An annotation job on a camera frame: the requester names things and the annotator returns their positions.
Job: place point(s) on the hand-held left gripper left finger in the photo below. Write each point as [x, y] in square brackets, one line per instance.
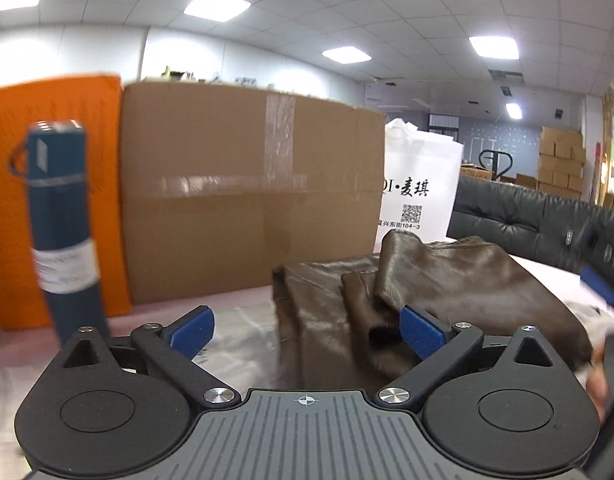
[194, 330]

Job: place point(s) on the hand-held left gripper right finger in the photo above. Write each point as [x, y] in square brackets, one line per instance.
[422, 332]

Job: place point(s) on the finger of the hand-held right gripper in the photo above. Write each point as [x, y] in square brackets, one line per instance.
[599, 284]

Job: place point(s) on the brown leather jacket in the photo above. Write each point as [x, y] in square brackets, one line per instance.
[487, 285]

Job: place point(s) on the person's right hand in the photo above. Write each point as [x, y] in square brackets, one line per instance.
[597, 385]

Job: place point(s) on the pale pink table cover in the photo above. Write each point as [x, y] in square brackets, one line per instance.
[162, 305]

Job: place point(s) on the black leather sofa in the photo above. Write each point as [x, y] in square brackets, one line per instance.
[512, 210]

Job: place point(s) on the stack of cardboard boxes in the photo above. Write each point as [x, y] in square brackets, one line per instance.
[557, 160]

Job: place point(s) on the golden framed glass door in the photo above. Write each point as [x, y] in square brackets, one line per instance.
[612, 150]

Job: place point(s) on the large taped cardboard box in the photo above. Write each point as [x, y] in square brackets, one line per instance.
[212, 185]

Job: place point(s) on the black pallet jack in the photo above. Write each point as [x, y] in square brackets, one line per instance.
[497, 160]

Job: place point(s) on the white shopping bag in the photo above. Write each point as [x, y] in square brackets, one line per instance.
[422, 170]

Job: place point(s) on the open flat cardboard box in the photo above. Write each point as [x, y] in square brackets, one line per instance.
[474, 172]

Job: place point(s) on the blue vacuum bottle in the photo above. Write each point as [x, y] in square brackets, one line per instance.
[67, 210]

